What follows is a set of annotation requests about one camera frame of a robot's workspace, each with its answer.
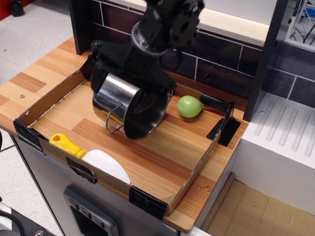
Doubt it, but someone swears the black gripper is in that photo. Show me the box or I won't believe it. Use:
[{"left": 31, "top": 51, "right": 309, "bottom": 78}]
[{"left": 88, "top": 40, "right": 177, "bottom": 133}]

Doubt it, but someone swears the stainless steel pot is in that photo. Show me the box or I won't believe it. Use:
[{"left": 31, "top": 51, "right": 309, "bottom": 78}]
[{"left": 93, "top": 74, "right": 172, "bottom": 140}]

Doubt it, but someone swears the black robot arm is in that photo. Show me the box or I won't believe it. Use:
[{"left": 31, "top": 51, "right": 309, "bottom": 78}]
[{"left": 85, "top": 0, "right": 204, "bottom": 140}]

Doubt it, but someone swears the cardboard fence with black tape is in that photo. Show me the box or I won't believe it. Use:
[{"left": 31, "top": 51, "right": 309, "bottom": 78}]
[{"left": 13, "top": 71, "right": 248, "bottom": 221}]

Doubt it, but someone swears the green plastic pear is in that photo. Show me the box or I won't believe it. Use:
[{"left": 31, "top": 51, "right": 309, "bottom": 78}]
[{"left": 177, "top": 95, "right": 204, "bottom": 118}]

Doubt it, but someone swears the black object on floor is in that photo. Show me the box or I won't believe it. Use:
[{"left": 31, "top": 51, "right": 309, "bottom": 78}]
[{"left": 7, "top": 0, "right": 25, "bottom": 17}]

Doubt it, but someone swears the grey oven control panel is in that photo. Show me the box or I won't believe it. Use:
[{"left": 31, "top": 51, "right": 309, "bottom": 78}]
[{"left": 63, "top": 187, "right": 120, "bottom": 236}]

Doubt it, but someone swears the white toy sink drainboard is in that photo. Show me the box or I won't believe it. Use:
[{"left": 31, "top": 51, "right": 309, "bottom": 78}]
[{"left": 233, "top": 93, "right": 315, "bottom": 214}]

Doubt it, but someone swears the yellow handled white spatula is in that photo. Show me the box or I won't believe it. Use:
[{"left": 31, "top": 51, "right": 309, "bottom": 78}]
[{"left": 49, "top": 133, "right": 131, "bottom": 184}]

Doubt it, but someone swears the dark shelf post right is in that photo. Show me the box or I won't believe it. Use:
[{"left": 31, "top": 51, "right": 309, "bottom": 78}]
[{"left": 243, "top": 0, "right": 288, "bottom": 121}]

